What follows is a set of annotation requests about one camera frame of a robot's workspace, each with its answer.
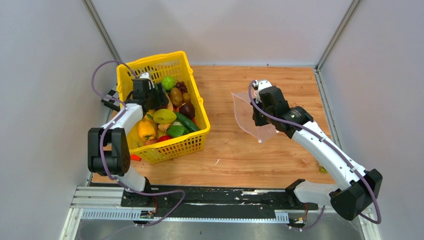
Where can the green bell pepper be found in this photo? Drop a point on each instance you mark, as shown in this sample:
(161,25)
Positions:
(176,131)

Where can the black white checkerboard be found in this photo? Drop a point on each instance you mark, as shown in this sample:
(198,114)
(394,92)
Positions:
(110,100)

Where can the clear zip top bag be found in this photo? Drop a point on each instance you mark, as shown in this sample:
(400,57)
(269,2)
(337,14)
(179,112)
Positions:
(244,112)

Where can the green cucumber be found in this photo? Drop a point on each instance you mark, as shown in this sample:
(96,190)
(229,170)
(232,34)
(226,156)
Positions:
(186,122)

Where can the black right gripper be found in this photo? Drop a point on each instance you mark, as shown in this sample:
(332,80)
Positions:
(258,121)

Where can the red chili pepper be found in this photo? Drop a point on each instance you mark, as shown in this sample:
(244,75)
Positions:
(164,138)

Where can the yellow bell pepper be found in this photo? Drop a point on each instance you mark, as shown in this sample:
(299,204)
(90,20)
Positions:
(146,130)

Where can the yellow plastic basket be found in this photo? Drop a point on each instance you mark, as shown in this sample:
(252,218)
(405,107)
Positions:
(173,64)

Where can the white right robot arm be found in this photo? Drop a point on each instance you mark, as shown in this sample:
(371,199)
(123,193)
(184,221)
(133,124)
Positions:
(355,189)

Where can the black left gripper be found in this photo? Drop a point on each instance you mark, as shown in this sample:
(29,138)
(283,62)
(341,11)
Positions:
(162,100)

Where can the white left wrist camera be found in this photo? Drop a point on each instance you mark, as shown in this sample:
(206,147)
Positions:
(147,76)

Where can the dark purple grapes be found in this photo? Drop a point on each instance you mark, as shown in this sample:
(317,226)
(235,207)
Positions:
(181,86)

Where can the brown kiwi potato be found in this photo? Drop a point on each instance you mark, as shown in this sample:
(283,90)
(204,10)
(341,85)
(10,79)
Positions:
(176,97)

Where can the red toy piece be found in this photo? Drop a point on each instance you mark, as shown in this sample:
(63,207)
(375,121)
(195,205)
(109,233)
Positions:
(135,157)

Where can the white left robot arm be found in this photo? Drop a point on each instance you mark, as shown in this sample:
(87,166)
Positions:
(108,149)

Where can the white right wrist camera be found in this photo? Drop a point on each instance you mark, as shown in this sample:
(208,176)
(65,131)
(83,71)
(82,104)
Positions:
(259,85)

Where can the dark purple mangosteen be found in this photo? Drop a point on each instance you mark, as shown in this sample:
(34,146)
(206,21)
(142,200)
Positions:
(188,110)

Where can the yellow green mango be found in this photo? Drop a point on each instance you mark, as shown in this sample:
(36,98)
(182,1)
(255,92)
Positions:
(164,116)

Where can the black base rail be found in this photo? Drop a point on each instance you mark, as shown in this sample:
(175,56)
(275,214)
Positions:
(178,202)

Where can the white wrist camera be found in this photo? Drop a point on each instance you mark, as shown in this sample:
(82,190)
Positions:
(147,76)
(259,85)

